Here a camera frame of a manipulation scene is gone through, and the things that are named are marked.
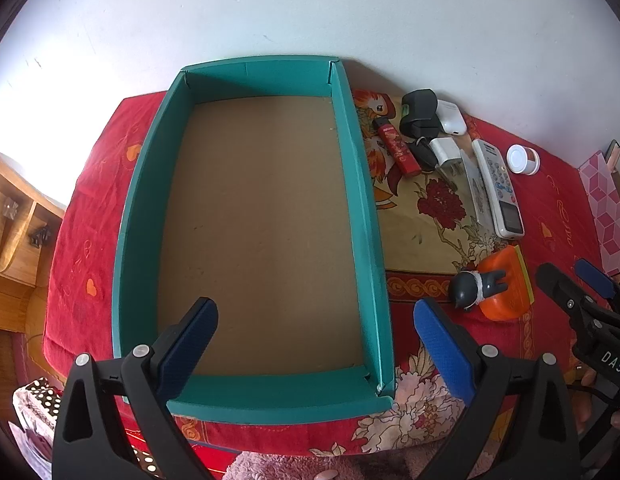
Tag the dark thin board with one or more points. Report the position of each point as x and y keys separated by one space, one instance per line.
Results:
x=613 y=152

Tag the small clear ornament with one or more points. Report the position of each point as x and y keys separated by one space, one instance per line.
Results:
x=11 y=208

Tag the white lid jar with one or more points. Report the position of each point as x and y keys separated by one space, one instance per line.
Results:
x=521 y=159

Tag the black car key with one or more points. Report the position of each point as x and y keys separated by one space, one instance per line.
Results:
x=422 y=155

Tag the pink fluffy rug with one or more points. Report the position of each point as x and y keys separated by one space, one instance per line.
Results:
x=270 y=465

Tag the red lighter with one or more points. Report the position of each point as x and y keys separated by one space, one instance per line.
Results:
x=397 y=147

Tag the white earbuds case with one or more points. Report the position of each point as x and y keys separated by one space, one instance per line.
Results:
x=451 y=117

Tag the cartoon printed card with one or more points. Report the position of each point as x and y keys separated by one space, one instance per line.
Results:
x=477 y=190

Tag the red floral blanket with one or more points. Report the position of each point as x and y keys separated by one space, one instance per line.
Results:
x=80 y=260

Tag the teal cardboard box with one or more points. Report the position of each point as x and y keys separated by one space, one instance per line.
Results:
x=260 y=220

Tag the grey remote control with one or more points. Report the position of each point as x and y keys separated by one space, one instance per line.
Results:
x=500 y=190

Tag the polka dot bag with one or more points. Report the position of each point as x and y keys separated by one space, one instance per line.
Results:
x=35 y=400

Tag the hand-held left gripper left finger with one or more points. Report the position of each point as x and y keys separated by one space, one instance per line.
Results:
x=190 y=345

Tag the person's right hand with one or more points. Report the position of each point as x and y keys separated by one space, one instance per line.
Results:
x=587 y=400

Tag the black stapler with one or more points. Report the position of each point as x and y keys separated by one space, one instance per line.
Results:
x=419 y=110

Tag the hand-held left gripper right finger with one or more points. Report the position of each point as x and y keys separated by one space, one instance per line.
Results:
x=445 y=350

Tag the wooden cabinet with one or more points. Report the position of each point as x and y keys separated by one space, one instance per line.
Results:
x=20 y=260

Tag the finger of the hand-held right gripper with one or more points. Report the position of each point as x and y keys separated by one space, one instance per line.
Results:
x=557 y=282
x=595 y=272

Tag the white charger plug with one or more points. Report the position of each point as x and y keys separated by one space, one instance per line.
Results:
x=446 y=152

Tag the pink patterned box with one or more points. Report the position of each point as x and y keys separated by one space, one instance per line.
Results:
x=607 y=210

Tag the orange monkey alarm clock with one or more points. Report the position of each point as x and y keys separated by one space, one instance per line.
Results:
x=500 y=295

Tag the small dark ornament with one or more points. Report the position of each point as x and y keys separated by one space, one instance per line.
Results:
x=40 y=236

